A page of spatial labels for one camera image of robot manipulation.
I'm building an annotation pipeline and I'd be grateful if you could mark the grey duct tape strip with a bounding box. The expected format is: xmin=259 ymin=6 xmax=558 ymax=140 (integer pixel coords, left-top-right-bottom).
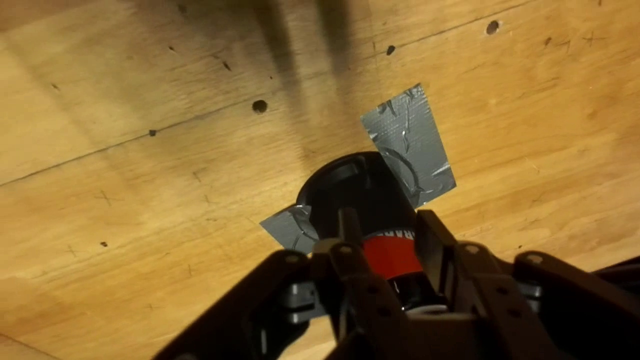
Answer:
xmin=358 ymin=82 xmax=460 ymax=209

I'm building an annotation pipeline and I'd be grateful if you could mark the grey square coaster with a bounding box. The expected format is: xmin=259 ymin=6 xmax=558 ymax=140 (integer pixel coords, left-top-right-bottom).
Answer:
xmin=258 ymin=202 xmax=321 ymax=257

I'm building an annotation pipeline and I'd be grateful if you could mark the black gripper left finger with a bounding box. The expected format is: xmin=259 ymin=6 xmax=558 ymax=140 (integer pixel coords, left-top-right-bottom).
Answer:
xmin=149 ymin=206 xmax=417 ymax=360

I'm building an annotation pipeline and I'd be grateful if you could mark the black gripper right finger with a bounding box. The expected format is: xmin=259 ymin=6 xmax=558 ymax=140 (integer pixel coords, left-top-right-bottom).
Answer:
xmin=410 ymin=208 xmax=640 ymax=360

